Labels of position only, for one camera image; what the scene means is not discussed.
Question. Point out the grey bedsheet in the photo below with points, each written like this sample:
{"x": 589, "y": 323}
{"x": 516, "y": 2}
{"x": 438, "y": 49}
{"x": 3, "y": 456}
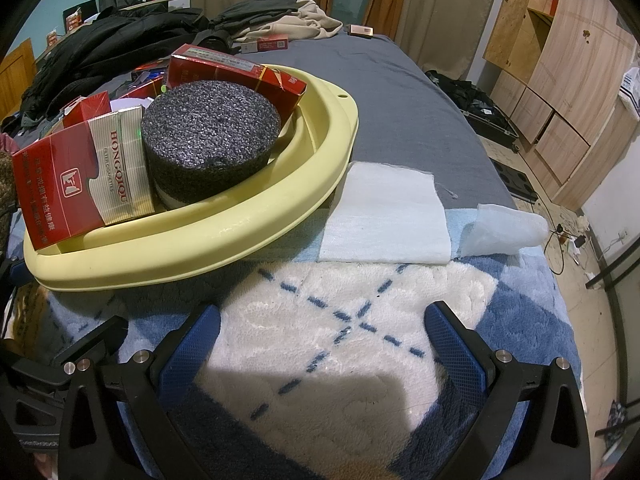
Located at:
{"x": 400, "y": 110}

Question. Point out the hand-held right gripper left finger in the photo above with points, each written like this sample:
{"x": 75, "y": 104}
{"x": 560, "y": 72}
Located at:
{"x": 187, "y": 355}

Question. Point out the dark grey clothing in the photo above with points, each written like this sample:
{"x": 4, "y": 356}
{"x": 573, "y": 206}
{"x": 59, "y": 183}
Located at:
{"x": 260, "y": 12}

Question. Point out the white foam sheet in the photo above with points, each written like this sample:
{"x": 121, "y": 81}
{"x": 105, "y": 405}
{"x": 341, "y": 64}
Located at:
{"x": 385, "y": 215}

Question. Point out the light wooden door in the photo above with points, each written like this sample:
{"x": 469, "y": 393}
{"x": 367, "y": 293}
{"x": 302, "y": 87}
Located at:
{"x": 17, "y": 80}

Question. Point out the black jacket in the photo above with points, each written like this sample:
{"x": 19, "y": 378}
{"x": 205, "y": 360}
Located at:
{"x": 115, "y": 45}

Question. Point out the orange curtain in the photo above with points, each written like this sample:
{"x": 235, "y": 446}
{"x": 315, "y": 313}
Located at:
{"x": 387, "y": 0}

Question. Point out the beige cloth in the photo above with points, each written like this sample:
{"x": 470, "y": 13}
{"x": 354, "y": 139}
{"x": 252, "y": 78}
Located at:
{"x": 305, "y": 25}

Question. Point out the red and white cigarette carton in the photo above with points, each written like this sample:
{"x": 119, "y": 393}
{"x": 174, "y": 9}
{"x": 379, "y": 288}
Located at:
{"x": 65, "y": 185}

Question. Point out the dark grey foam cylinder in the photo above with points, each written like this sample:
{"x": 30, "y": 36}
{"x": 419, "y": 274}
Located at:
{"x": 210, "y": 120}

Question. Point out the white foam pouch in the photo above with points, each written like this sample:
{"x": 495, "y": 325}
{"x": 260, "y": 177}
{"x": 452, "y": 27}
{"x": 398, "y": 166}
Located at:
{"x": 505, "y": 230}

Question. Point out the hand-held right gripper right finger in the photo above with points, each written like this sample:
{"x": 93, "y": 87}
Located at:
{"x": 457, "y": 350}

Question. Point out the blue white plush blanket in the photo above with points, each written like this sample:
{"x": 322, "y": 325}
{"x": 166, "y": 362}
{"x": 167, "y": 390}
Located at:
{"x": 325, "y": 310}

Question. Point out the small brown box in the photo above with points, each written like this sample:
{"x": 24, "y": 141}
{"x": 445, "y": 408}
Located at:
{"x": 361, "y": 30}

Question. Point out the small red cigarette pack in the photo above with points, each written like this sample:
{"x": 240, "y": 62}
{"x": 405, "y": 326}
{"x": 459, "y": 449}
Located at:
{"x": 87, "y": 107}

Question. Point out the blue white hanging bag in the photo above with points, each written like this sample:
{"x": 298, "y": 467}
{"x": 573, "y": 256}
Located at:
{"x": 631, "y": 95}

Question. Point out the wooden wardrobe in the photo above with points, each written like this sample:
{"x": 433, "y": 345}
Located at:
{"x": 570, "y": 75}

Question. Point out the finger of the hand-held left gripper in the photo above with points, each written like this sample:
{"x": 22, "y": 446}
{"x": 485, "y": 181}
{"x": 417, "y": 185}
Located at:
{"x": 102, "y": 342}
{"x": 12, "y": 275}

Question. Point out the black suitcase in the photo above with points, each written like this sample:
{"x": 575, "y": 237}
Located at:
{"x": 480, "y": 110}

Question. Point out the red white flat box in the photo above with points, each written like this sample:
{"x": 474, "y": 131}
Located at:
{"x": 267, "y": 42}

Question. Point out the yellow plastic basin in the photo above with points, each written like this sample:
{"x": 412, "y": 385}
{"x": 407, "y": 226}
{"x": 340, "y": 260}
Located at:
{"x": 280, "y": 210}

